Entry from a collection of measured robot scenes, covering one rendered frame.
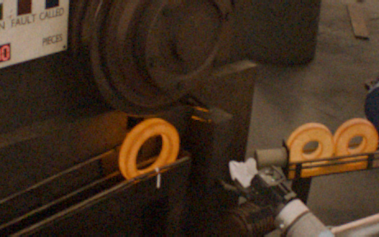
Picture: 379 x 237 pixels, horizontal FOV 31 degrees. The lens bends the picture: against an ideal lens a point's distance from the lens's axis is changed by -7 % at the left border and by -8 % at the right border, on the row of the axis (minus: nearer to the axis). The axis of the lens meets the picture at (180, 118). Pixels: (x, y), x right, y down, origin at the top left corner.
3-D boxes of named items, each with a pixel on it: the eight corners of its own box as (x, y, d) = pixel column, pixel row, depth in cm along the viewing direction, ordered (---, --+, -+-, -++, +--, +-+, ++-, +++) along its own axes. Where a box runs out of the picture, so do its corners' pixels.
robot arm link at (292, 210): (300, 227, 181) (277, 241, 175) (288, 216, 183) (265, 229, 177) (314, 205, 175) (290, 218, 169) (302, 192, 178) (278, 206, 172)
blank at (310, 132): (286, 124, 207) (289, 129, 204) (334, 119, 209) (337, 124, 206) (284, 169, 214) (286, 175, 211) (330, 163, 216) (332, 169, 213)
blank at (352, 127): (333, 119, 209) (336, 125, 206) (376, 115, 210) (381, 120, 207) (329, 164, 216) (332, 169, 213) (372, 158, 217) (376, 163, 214)
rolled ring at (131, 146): (182, 114, 192) (173, 109, 194) (127, 132, 180) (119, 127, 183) (177, 174, 200) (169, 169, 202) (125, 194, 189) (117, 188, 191)
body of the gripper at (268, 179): (271, 163, 182) (302, 192, 177) (260, 185, 188) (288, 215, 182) (251, 172, 178) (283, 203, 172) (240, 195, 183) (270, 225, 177)
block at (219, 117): (182, 180, 216) (188, 108, 205) (201, 172, 221) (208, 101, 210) (206, 195, 209) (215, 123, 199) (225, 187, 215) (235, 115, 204)
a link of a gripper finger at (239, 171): (237, 149, 186) (260, 172, 181) (229, 165, 189) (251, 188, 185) (228, 153, 184) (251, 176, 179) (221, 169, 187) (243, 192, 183)
